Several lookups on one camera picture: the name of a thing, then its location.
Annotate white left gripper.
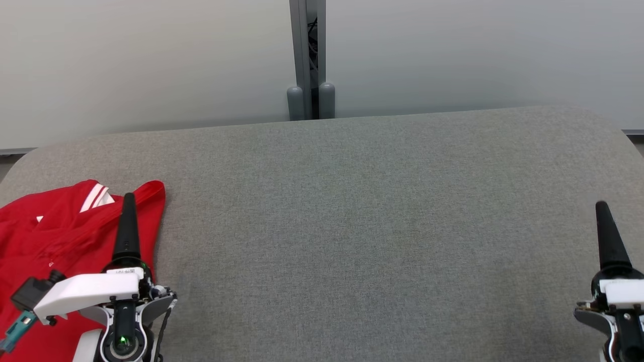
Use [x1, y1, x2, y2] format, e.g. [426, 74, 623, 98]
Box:
[33, 193, 177, 325]

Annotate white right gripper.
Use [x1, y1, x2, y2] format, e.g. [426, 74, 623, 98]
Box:
[574, 201, 644, 323]

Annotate red white basketball jersey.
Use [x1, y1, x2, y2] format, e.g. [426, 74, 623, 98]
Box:
[0, 179, 167, 362]

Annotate left camera cable teal plug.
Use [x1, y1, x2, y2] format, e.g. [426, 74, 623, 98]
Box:
[0, 309, 37, 353]

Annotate grey cylindrical post foot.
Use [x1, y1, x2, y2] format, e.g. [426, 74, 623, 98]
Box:
[287, 86, 304, 122]
[319, 82, 336, 120]

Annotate grey partition post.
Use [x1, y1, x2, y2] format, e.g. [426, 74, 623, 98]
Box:
[289, 0, 327, 121]

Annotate black cables inside post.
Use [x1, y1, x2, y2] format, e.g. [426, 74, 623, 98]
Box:
[308, 17, 319, 119]

